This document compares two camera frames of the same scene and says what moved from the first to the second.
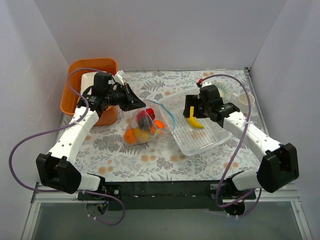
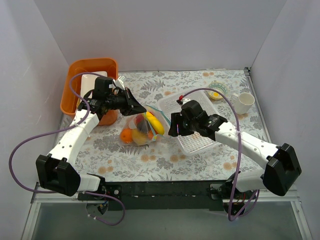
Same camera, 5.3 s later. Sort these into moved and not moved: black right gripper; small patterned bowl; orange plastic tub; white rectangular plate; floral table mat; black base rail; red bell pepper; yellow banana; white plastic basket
Moved: black right gripper; yellow banana; red bell pepper
Not moved: black base rail; floral table mat; small patterned bowl; white rectangular plate; orange plastic tub; white plastic basket
